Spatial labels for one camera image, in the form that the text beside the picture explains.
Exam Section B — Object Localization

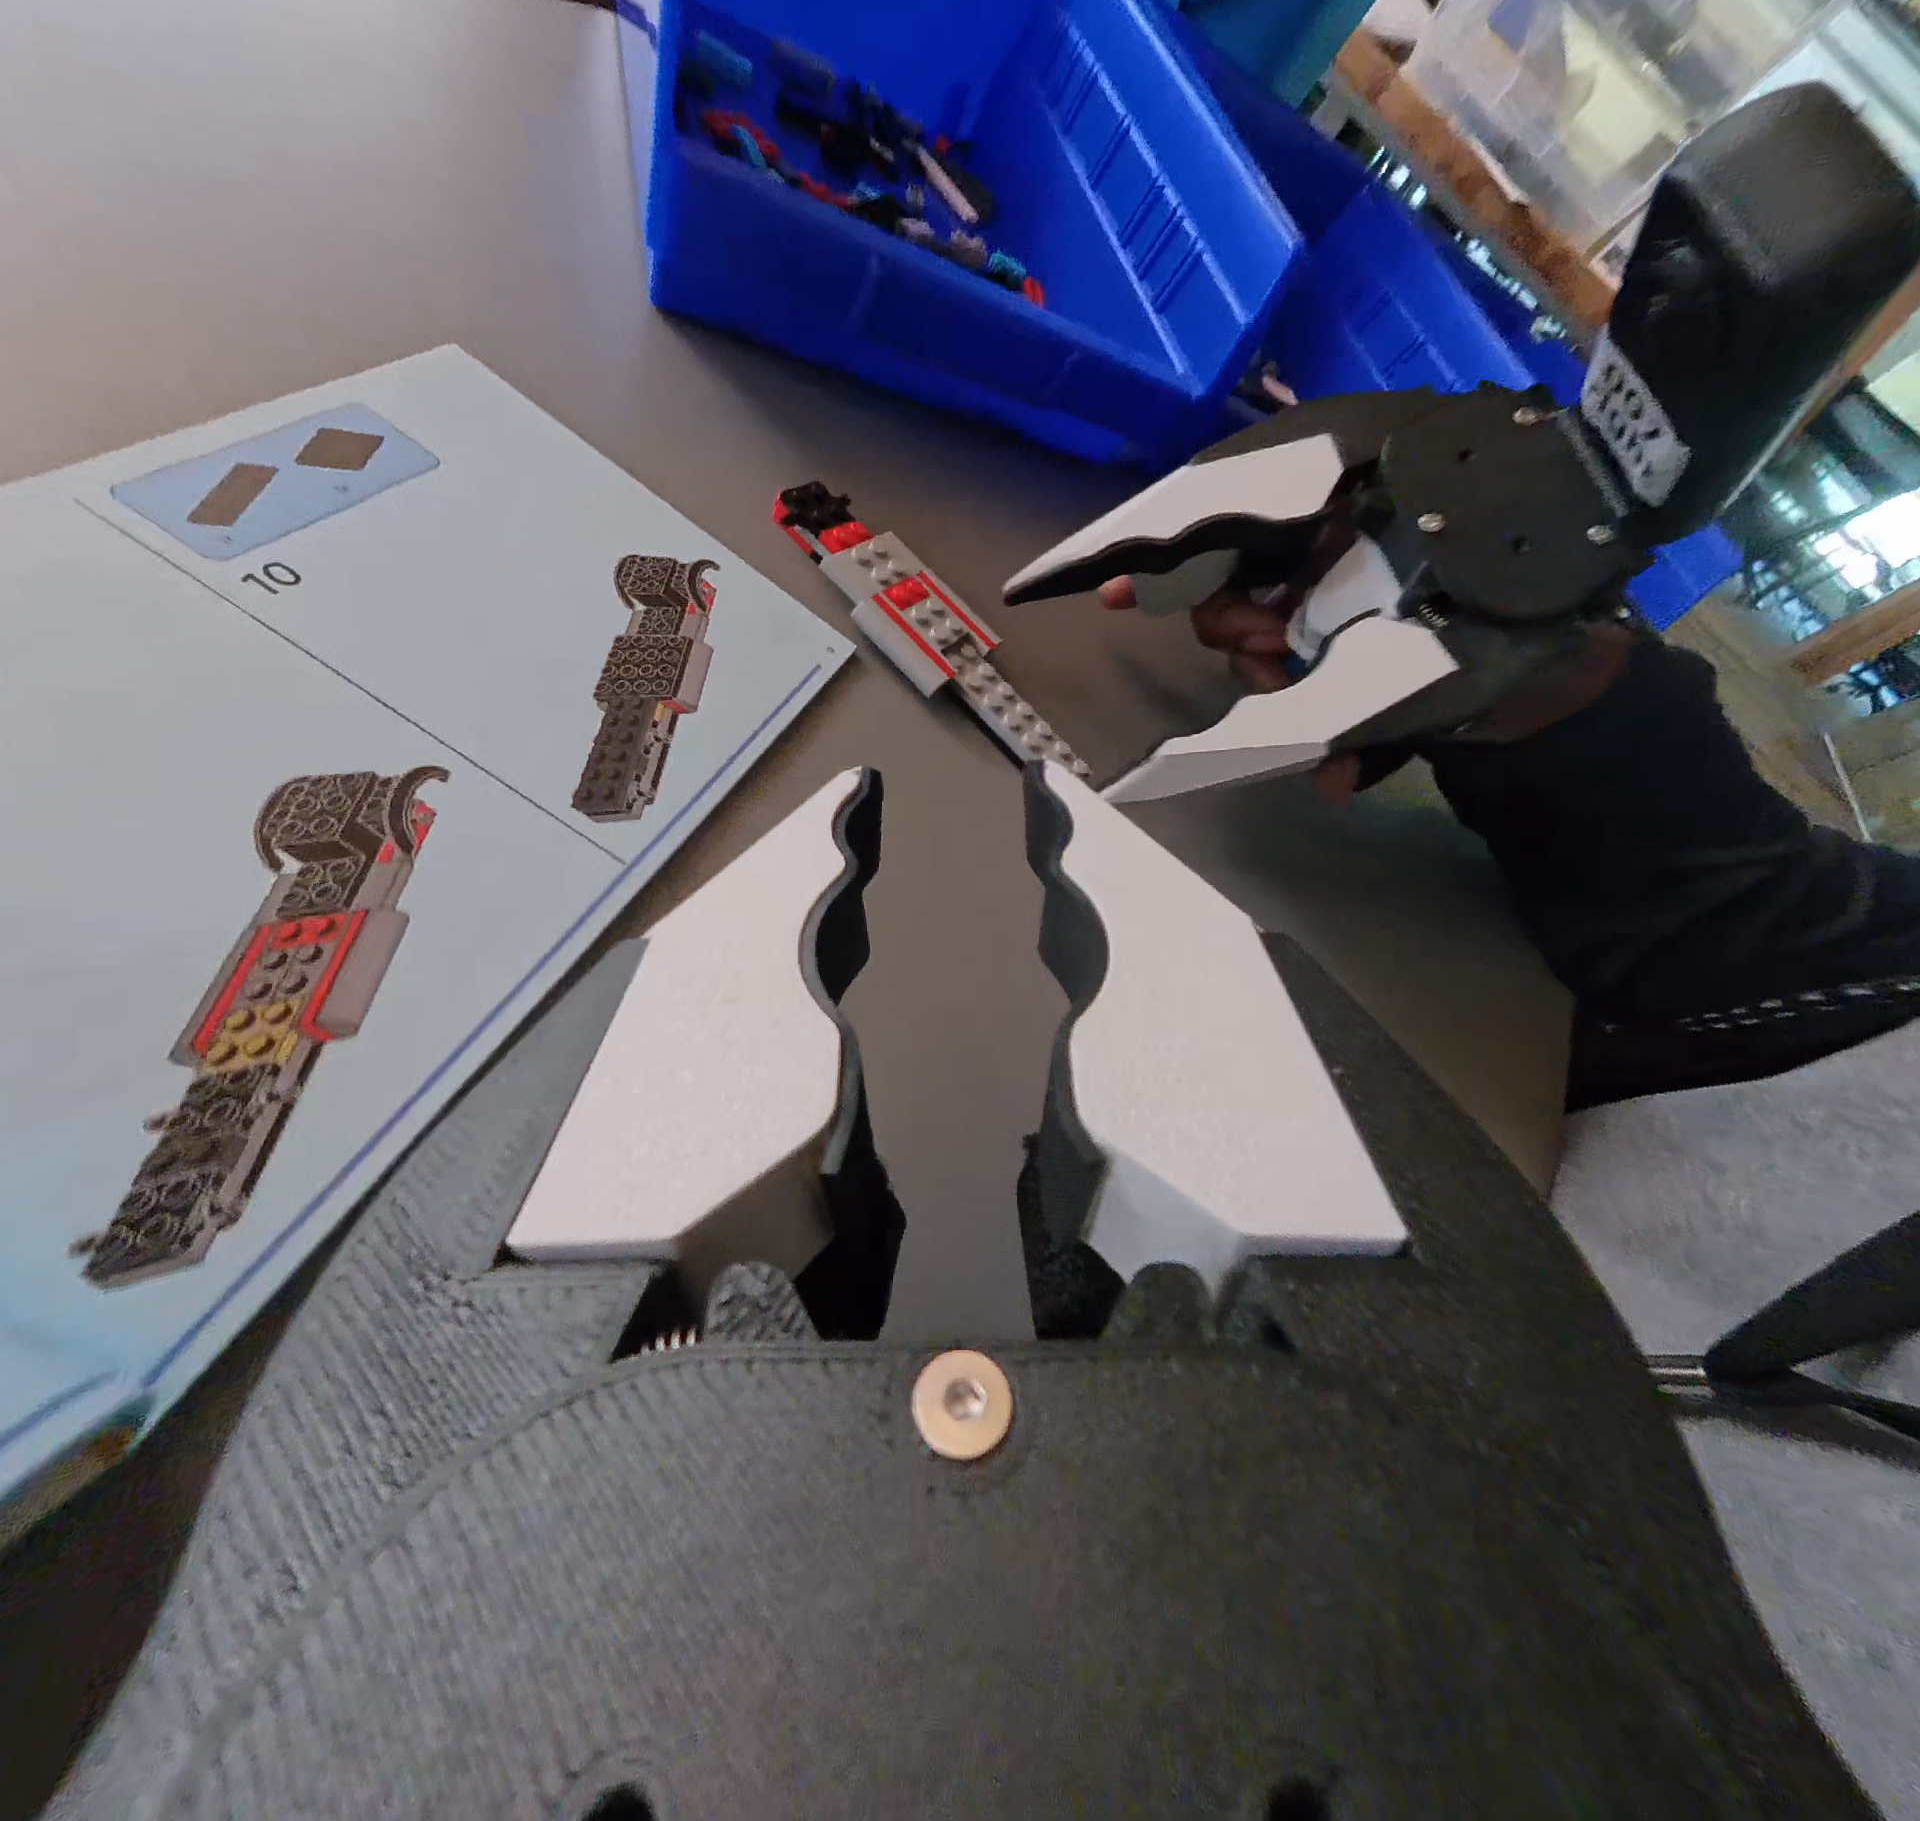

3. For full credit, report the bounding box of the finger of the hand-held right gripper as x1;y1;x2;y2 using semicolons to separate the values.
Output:
1109;562;1470;806
1001;431;1383;612

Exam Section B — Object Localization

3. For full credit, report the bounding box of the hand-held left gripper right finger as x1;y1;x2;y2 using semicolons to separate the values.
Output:
1018;760;1413;1336

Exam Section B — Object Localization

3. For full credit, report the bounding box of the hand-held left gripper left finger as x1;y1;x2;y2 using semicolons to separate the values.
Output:
508;766;909;1343

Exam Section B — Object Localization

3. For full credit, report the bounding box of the grey and red brick model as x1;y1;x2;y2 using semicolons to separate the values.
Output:
771;482;1097;784

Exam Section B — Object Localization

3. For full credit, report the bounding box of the blue plastic bin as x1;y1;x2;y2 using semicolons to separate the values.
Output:
613;0;1307;466
1125;0;1749;630

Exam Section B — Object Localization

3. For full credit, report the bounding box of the pile of toy bricks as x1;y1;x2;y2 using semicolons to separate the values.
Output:
674;28;1052;309

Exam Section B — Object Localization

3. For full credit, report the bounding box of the light blue instruction booklet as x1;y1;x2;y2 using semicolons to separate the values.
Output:
0;344;859;1501

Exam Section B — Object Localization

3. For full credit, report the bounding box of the person's right forearm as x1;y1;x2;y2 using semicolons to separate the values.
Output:
1321;622;1920;1006

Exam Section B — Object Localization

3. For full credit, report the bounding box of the grey desk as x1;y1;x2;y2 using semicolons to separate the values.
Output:
0;0;1577;1599

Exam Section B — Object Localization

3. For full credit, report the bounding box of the person's right hand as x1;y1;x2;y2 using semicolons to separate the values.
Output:
1099;573;1310;699

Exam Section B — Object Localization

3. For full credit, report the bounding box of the empty blue plastic bin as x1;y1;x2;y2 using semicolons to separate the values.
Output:
1125;0;1749;630

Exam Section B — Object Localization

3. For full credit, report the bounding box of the clear plastic box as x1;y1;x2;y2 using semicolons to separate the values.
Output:
1410;0;1920;294

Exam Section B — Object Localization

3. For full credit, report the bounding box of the person's black jacket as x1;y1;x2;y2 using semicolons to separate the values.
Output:
1566;952;1920;1111

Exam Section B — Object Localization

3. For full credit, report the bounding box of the black chair base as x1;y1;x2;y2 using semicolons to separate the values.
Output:
1651;1214;1920;1463

